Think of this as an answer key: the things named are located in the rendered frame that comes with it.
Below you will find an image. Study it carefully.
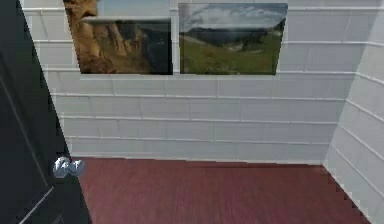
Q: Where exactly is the green hills landscape picture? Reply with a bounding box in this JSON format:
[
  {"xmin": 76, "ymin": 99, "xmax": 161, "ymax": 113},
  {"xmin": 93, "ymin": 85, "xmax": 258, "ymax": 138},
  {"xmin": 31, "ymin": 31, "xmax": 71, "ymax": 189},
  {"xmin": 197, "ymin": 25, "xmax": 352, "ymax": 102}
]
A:
[{"xmin": 177, "ymin": 2, "xmax": 289, "ymax": 76}]

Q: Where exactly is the silver round door knob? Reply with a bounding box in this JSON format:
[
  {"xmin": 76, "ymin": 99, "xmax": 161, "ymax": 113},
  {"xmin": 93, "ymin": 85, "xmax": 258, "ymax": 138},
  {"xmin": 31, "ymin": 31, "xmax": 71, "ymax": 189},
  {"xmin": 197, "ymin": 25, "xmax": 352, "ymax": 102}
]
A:
[{"xmin": 52, "ymin": 156, "xmax": 87, "ymax": 179}]

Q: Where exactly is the brown cliff landscape picture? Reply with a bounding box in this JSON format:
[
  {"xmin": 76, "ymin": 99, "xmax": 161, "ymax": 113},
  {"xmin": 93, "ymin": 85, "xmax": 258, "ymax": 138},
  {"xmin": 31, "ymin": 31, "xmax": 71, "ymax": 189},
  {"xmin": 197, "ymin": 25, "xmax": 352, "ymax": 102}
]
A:
[{"xmin": 62, "ymin": 0, "xmax": 174, "ymax": 76}]

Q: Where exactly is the black room door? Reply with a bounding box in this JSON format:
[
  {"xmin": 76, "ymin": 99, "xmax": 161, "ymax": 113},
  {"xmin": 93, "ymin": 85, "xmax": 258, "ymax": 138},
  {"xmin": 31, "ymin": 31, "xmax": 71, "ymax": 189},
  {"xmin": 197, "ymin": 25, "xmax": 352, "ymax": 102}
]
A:
[{"xmin": 0, "ymin": 0, "xmax": 93, "ymax": 224}]

